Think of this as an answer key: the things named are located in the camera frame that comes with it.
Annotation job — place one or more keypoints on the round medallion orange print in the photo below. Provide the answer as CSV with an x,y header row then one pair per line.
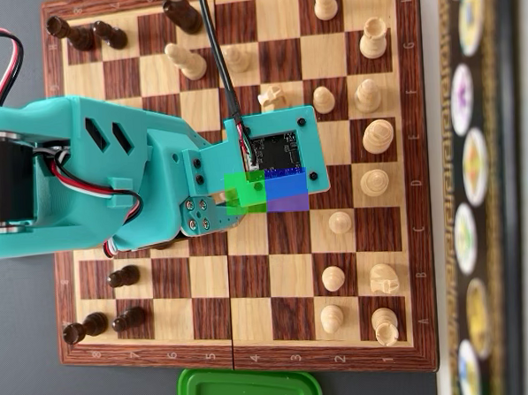
x,y
474,166

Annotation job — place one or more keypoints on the green plastic lid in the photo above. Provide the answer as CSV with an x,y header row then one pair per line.
x,y
247,390

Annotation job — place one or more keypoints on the light wooden queen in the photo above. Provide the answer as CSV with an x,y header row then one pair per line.
x,y
375,183

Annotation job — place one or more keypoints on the dark grey table mat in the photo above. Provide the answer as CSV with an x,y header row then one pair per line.
x,y
21,298

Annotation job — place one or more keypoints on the light wooden pawn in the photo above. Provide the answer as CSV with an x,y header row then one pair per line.
x,y
332,318
325,4
333,278
239,59
324,100
340,222

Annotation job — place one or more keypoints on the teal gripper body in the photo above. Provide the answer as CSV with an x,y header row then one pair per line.
x,y
167,176

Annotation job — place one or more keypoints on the light wooden knight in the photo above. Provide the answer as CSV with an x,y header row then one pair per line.
x,y
272,96
384,279

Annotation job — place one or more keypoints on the wooden folding chessboard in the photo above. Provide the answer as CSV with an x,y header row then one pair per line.
x,y
250,273

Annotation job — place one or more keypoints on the round medallion yellow print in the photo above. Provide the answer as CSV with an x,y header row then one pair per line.
x,y
471,16

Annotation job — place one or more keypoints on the light wooden rook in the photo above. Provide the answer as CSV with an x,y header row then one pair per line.
x,y
384,326
373,38

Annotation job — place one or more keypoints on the round medallion purple print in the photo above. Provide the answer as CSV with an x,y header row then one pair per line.
x,y
461,100

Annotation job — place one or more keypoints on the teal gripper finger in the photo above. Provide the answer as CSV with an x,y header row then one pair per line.
x,y
198,216

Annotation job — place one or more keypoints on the light wooden bishop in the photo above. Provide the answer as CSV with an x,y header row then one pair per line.
x,y
187,63
367,96

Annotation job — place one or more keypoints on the dark wooden rook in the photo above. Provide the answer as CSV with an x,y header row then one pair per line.
x,y
87,328
74,35

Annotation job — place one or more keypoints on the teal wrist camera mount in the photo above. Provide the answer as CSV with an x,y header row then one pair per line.
x,y
308,160

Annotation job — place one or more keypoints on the dark wooden pawn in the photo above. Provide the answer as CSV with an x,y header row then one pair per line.
x,y
124,275
110,35
128,318

